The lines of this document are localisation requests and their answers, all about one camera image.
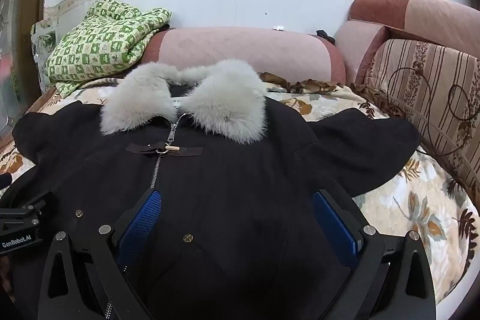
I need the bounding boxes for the floral print pillow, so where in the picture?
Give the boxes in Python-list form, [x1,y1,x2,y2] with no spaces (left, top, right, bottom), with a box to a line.
[30,17,58,60]

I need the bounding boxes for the thin black cable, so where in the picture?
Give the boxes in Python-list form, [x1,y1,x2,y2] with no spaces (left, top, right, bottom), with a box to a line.
[386,67,473,156]

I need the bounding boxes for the pink sofa back cushion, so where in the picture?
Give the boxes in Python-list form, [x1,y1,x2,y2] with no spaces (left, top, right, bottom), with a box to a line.
[140,0,480,88]

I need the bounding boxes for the floral blanket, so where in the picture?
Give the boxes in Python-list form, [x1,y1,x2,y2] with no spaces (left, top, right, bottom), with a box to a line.
[0,72,480,306]

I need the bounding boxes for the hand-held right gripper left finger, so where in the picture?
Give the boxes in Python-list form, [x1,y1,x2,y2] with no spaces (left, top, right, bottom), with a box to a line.
[37,189,166,320]

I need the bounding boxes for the black coat with fur collar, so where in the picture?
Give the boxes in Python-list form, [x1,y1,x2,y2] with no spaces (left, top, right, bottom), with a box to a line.
[12,58,421,320]

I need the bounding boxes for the green patterned quilt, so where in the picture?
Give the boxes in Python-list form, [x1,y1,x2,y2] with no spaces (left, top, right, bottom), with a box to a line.
[46,0,173,99]

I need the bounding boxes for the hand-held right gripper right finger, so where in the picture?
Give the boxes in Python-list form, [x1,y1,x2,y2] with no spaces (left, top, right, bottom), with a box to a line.
[311,187,437,320]

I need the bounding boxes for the striped brown cushion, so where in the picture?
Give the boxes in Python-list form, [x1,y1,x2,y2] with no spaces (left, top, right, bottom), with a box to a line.
[362,38,480,201]

